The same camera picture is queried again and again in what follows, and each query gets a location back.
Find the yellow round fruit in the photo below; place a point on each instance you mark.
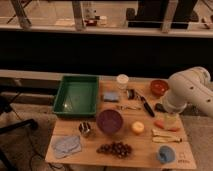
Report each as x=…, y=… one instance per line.
x=137, y=127

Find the black handled knife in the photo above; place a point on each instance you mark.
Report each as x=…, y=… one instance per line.
x=146, y=105

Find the yellow banana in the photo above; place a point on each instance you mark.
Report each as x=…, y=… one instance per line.
x=163, y=137

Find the blue cloth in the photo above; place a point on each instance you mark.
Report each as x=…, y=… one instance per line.
x=66, y=145

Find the metal fork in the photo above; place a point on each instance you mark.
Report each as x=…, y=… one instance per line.
x=121, y=107

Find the green plastic tray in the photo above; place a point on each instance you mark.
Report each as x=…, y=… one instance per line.
x=77, y=97

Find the bunch of dark grapes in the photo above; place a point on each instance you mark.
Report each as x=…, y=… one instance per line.
x=118, y=149

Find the black and silver can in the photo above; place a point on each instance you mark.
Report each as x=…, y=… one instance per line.
x=130, y=94

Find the black rectangular block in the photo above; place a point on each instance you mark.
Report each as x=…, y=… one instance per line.
x=159, y=107

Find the purple bowl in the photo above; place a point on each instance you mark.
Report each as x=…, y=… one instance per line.
x=109, y=121

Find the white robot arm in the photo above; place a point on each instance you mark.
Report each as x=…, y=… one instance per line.
x=187, y=86

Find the orange carrot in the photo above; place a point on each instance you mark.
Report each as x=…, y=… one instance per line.
x=161, y=125

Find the blue small cup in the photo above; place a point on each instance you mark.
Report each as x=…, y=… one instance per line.
x=166, y=154

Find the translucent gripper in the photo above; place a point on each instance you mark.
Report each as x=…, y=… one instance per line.
x=169, y=120

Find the white lidded cup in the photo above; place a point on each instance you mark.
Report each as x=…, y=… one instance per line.
x=122, y=81

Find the small metal cup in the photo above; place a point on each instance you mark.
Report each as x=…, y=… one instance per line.
x=85, y=129

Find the red bowl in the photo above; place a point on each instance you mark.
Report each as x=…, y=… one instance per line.
x=159, y=87

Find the blue sponge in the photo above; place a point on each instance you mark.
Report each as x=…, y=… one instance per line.
x=111, y=97

